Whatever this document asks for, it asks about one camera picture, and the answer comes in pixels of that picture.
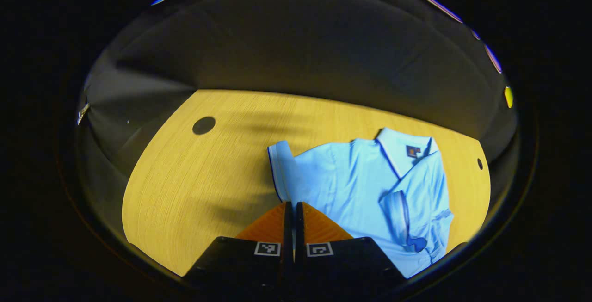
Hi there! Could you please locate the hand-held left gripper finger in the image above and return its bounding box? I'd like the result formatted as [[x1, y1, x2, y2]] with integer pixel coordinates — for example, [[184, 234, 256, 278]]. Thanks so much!
[[183, 202, 295, 290], [295, 202, 408, 290]]

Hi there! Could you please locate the light blue T-shirt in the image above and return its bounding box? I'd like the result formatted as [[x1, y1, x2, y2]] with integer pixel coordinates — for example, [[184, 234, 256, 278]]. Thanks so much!
[[267, 127, 455, 278]]

